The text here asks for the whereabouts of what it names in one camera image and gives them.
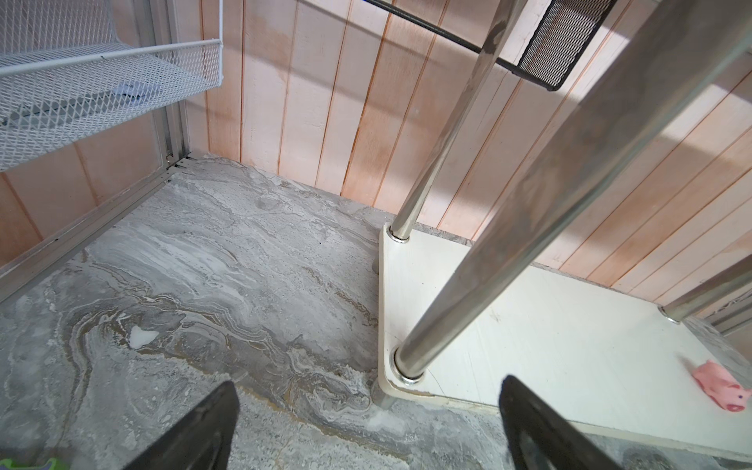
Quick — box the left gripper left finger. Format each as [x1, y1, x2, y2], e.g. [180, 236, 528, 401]
[125, 381, 240, 469]

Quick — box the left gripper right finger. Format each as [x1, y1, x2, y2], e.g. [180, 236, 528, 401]
[499, 375, 619, 469]

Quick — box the white two-tier shelf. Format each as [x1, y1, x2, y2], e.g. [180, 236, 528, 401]
[369, 0, 752, 465]

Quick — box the green frog block toy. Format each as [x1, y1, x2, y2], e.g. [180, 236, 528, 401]
[0, 457, 70, 470]

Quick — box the black mesh basket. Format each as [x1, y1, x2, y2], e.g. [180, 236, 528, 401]
[363, 0, 618, 93]

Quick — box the white wire mesh rack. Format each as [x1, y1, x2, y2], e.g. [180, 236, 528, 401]
[1, 1, 223, 170]

